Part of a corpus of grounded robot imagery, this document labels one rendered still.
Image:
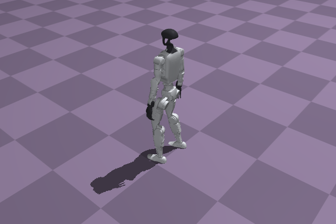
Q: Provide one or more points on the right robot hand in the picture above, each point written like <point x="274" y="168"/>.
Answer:
<point x="179" y="88"/>

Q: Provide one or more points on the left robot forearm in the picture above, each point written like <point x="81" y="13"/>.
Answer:
<point x="153" y="91"/>

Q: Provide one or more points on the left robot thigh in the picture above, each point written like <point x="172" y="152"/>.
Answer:
<point x="157" y="112"/>

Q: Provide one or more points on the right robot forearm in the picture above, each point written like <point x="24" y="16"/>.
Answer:
<point x="180" y="78"/>

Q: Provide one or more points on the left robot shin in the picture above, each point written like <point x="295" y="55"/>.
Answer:
<point x="158" y="142"/>

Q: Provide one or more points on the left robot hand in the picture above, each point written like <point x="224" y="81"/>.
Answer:
<point x="149" y="110"/>

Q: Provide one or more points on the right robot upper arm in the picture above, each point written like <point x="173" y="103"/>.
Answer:
<point x="182" y="59"/>

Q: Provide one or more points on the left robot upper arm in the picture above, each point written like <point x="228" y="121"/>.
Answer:
<point x="158" y="63"/>

